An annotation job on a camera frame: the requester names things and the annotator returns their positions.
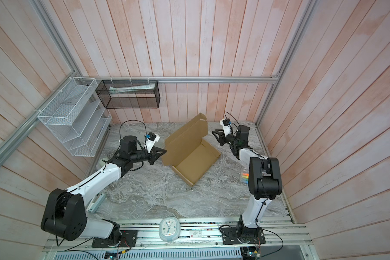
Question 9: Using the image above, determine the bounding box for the black mesh wall basket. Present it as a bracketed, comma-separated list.
[96, 79, 161, 109]

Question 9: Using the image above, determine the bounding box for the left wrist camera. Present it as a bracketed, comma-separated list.
[145, 132, 160, 153]

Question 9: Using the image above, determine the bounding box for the pale blue alarm clock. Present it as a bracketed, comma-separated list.
[159, 217, 181, 242]

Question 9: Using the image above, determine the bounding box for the white wire mesh shelf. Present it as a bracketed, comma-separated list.
[38, 78, 112, 157]

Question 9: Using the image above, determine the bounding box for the pack of coloured markers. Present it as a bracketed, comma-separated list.
[239, 169, 249, 184]

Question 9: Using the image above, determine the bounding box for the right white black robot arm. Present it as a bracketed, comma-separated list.
[212, 119, 283, 244]

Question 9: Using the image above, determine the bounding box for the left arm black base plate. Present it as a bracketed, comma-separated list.
[92, 230, 138, 248]

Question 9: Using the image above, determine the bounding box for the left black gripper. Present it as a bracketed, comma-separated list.
[130, 146, 167, 165]

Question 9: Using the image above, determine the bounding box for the aluminium front rail frame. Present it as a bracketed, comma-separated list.
[43, 216, 318, 260]

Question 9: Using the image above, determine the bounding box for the small white label card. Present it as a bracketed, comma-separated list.
[189, 230, 203, 238]

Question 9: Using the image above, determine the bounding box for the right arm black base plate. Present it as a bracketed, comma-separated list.
[219, 225, 266, 245]

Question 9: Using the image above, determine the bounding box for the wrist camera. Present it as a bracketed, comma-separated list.
[220, 118, 234, 137]
[145, 132, 160, 153]

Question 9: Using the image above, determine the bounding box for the brown cardboard box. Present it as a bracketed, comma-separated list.
[161, 113, 221, 187]

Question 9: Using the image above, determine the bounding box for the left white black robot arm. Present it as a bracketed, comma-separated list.
[41, 132, 166, 247]

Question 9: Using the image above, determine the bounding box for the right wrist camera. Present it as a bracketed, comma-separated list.
[220, 118, 234, 137]

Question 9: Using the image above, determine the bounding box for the white paper in basket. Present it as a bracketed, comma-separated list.
[109, 83, 156, 94]

